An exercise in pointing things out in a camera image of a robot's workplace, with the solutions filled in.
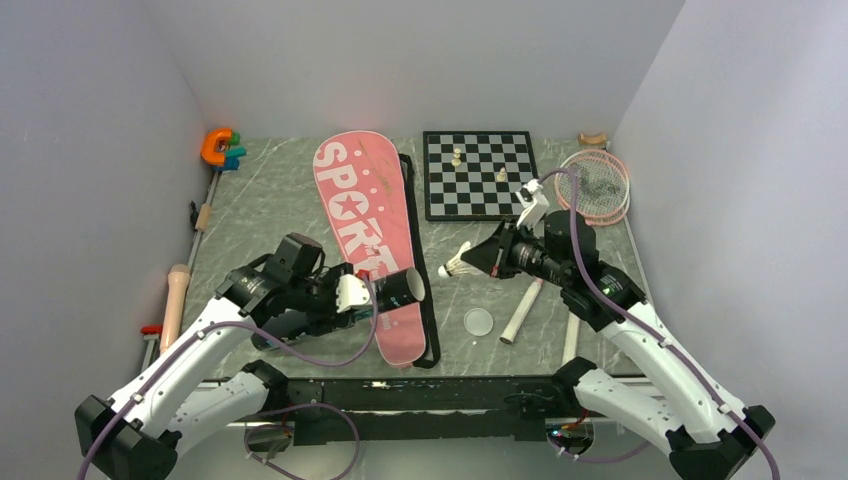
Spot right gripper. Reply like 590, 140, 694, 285
461, 216, 571, 287

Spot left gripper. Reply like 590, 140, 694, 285
289, 262, 356, 335

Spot white feather shuttlecock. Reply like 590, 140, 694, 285
437, 241, 475, 278

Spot translucent tube lid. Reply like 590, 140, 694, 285
463, 308, 494, 337

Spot pink racket bag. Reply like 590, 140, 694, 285
312, 130, 441, 369

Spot pink badminton racket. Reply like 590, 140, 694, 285
499, 149, 630, 345
562, 160, 633, 368

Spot black shuttlecock tube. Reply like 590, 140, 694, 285
257, 266, 426, 342

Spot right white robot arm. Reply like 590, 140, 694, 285
459, 211, 775, 479

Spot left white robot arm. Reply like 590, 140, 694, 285
74, 233, 391, 479

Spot black white chessboard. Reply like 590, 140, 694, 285
422, 131, 538, 222

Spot small wooden object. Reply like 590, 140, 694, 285
577, 132, 609, 149

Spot wooden rolling pin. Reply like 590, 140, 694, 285
159, 264, 191, 354

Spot teal blue toy blocks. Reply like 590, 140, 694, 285
220, 146, 247, 171

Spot orange C-shaped toy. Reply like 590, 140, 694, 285
200, 127, 240, 167

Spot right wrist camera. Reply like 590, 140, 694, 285
515, 179, 550, 230

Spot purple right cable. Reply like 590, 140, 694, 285
536, 167, 783, 480

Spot black front rail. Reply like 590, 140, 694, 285
240, 374, 583, 446

